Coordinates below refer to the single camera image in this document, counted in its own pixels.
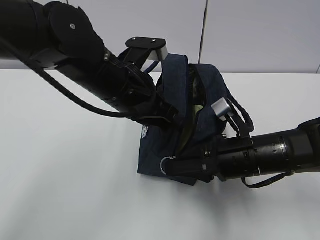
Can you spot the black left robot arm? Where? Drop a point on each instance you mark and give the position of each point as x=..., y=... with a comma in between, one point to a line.
x=60, y=36

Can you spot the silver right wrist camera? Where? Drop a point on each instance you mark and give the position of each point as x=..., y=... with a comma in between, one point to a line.
x=231, y=112

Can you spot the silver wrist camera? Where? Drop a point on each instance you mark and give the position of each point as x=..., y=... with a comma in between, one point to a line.
x=141, y=49
x=231, y=112

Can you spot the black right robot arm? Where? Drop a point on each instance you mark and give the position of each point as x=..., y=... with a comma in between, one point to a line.
x=280, y=154

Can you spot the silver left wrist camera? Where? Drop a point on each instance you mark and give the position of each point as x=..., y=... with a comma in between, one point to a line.
x=141, y=49

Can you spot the navy blue lunch bag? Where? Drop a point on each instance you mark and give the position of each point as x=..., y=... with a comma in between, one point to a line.
x=183, y=84

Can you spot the green lidded glass container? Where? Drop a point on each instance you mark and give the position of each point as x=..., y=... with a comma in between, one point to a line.
x=189, y=126

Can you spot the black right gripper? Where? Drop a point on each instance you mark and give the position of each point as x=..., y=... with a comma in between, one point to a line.
x=224, y=158

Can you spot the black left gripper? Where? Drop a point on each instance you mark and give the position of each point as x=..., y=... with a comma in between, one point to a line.
x=154, y=111

